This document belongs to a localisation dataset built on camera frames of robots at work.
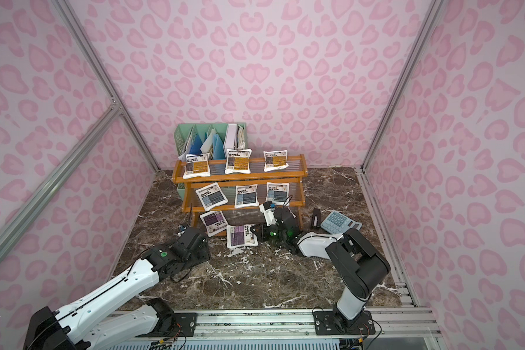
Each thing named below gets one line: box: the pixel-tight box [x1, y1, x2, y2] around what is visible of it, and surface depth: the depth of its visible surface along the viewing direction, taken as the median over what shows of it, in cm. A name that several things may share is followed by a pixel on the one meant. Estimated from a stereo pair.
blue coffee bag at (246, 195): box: [234, 183, 259, 209], surface depth 90 cm
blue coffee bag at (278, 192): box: [265, 182, 290, 206], surface depth 91 cm
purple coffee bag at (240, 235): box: [226, 224, 259, 249], surface depth 88 cm
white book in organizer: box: [223, 123, 238, 162], surface depth 98 cm
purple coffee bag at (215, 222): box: [199, 210, 229, 237], surface depth 97 cm
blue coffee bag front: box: [195, 182, 229, 212], surface depth 90 cm
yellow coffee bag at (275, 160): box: [263, 149, 290, 173], surface depth 82 cm
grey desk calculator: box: [320, 210, 363, 235], surface depth 97 cm
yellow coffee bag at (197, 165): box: [182, 153, 211, 180], surface depth 81 cm
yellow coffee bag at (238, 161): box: [224, 148, 253, 175], surface depth 82 cm
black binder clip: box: [312, 207, 322, 229], surface depth 100 cm
